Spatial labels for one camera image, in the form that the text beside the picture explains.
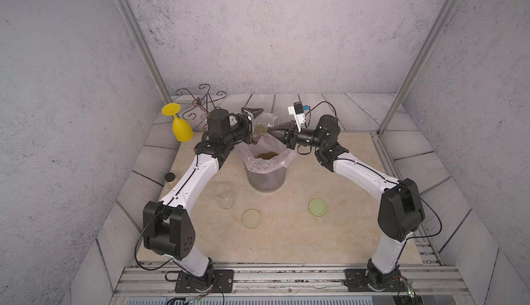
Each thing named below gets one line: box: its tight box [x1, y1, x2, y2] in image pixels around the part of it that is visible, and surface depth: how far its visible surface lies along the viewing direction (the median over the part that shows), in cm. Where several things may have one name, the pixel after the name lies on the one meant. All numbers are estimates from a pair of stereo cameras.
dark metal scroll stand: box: [175, 83, 228, 131], surface depth 94 cm
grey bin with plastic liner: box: [233, 135, 296, 193], surface depth 81 cm
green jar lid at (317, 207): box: [307, 197, 328, 218], surface depth 93 cm
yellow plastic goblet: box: [161, 102, 194, 143], surface depth 91 cm
